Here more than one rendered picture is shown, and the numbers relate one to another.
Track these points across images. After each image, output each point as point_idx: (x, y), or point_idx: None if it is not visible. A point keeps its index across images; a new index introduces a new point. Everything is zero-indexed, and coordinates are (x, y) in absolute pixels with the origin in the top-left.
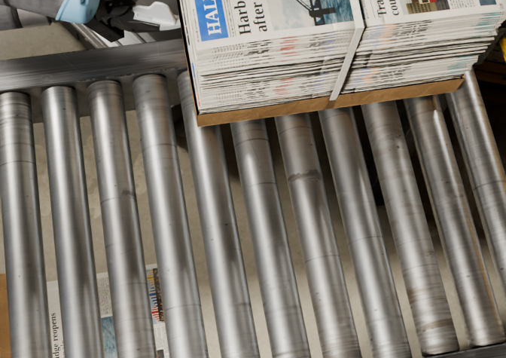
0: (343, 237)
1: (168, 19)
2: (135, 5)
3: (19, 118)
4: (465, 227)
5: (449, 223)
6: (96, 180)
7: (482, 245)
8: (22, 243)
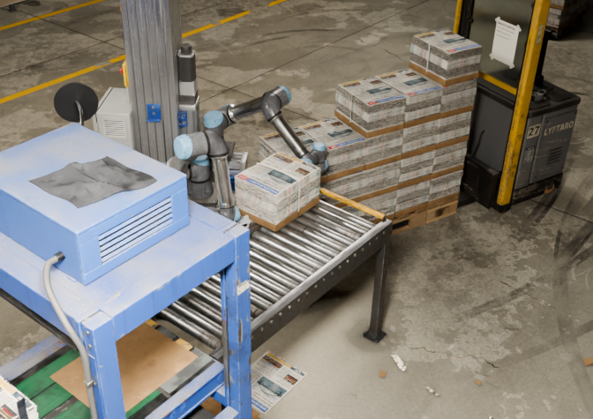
0: (311, 316)
1: (248, 220)
2: (239, 220)
3: None
4: (344, 219)
5: (341, 220)
6: None
7: (354, 294)
8: (262, 265)
